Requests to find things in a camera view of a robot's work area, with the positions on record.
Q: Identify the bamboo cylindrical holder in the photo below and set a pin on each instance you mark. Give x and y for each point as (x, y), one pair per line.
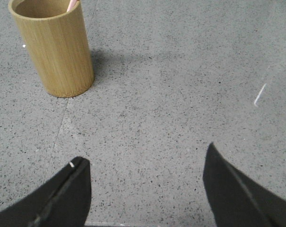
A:
(56, 40)

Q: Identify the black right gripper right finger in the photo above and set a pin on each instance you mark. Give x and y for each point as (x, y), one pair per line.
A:
(235, 199)

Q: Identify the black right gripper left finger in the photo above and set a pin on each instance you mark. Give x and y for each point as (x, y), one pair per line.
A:
(63, 201)

